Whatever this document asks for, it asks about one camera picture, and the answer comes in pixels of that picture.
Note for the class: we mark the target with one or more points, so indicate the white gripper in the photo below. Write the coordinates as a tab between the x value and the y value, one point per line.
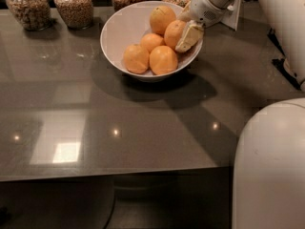
205	8

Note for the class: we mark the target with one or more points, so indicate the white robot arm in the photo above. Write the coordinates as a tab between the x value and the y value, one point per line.
269	164

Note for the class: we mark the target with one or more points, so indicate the white ceramic bowl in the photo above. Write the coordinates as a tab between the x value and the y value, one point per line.
127	26

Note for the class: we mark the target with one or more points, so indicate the white folded card stand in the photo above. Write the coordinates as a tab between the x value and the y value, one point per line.
231	15

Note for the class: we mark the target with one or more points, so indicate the far left glass jar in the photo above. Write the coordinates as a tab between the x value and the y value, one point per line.
33	15

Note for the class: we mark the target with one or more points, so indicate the small middle orange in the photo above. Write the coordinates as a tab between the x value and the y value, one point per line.
151	41

